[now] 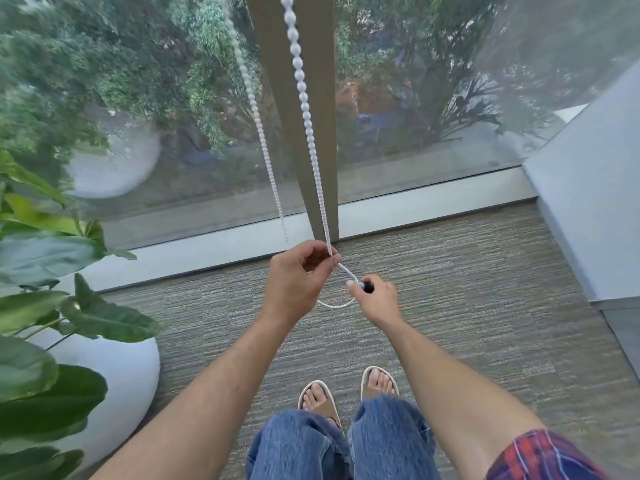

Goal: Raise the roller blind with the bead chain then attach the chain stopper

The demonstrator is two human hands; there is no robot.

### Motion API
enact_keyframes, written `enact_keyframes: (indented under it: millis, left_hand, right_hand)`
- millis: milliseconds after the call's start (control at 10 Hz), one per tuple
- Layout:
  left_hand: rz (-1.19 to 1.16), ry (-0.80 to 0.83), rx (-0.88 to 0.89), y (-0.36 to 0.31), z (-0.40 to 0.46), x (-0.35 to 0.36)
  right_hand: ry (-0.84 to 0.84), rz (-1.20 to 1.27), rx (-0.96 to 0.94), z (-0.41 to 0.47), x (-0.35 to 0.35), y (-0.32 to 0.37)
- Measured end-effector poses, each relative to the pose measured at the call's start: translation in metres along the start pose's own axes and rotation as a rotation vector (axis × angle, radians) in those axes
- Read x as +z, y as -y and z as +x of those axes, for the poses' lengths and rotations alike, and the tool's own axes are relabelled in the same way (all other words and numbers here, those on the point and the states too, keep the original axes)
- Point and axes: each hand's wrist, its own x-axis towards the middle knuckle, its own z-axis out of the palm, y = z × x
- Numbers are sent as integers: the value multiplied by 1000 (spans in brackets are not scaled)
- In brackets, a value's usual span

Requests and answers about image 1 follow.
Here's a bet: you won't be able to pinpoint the beige left sandal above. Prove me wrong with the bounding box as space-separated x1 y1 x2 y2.
297 380 344 429

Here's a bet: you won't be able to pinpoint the person's left forearm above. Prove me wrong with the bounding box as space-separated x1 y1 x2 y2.
89 311 301 480

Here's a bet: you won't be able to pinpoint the blue jeans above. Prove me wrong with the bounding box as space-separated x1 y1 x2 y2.
245 395 442 480

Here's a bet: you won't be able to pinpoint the beige right sandal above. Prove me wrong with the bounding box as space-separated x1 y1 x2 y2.
359 365 401 402

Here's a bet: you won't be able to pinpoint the person's left hand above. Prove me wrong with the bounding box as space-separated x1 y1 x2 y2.
262 240 344 326

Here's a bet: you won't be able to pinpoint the beige sandal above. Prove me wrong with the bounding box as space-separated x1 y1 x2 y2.
297 380 344 429
359 365 401 402

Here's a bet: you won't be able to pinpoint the white round planter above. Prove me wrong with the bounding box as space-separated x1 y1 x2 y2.
27 326 161 471

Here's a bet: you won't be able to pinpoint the brown window mullion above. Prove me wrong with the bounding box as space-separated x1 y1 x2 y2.
244 0 341 243

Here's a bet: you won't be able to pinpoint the white bead blind chain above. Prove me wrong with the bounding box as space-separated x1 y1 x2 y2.
218 0 362 310

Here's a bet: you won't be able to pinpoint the green leafy potted plant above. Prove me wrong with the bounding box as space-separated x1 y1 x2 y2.
0 150 166 480

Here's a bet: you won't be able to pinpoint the person's right forearm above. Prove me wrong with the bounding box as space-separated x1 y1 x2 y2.
381 317 548 480

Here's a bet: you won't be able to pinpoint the white window sill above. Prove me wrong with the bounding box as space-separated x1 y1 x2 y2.
0 166 539 297

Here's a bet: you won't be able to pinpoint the window glass pane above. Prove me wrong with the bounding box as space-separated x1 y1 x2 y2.
0 0 311 251
332 0 640 205

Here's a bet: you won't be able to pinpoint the person's right hand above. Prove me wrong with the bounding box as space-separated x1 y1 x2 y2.
346 275 405 332

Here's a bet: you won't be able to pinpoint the red plaid shirt sleeve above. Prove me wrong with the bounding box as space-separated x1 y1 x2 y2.
485 429 614 480

